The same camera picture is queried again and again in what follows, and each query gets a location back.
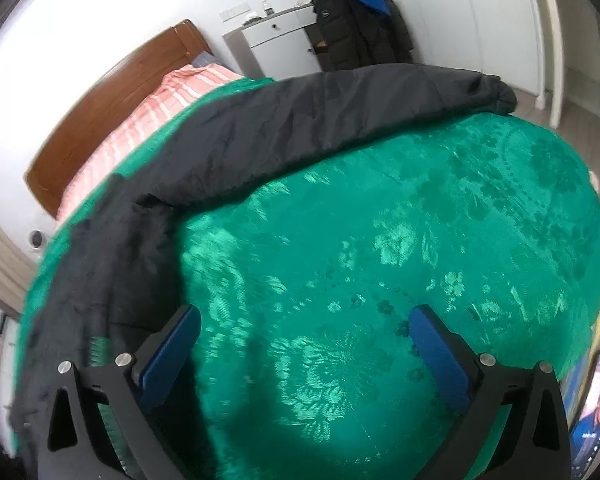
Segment green floral bedspread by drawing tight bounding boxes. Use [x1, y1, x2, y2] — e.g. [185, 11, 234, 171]
[10, 77, 600, 480]

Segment white door frame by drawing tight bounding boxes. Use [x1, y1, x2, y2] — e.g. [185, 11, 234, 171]
[524, 0, 567, 127]

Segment pink striped pillow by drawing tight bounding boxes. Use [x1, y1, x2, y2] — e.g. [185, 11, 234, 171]
[56, 63, 246, 221]

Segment brown wooden headboard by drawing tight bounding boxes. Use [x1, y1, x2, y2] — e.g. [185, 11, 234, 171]
[24, 19, 213, 220]

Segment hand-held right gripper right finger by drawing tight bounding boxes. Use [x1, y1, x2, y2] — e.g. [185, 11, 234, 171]
[409, 304, 574, 480]

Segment white wardrobe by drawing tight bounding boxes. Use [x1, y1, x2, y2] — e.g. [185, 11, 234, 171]
[355, 0, 546, 97]

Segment black hanging coat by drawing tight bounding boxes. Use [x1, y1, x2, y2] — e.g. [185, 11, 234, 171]
[310, 0, 414, 74]

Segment black puffer jacket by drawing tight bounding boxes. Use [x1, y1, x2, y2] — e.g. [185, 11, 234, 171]
[10, 63, 518, 461]

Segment white bedside cabinet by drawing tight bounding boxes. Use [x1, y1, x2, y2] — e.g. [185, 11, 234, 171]
[222, 2, 327, 81]

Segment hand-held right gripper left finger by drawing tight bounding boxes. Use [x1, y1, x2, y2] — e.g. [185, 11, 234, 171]
[37, 304, 203, 480]

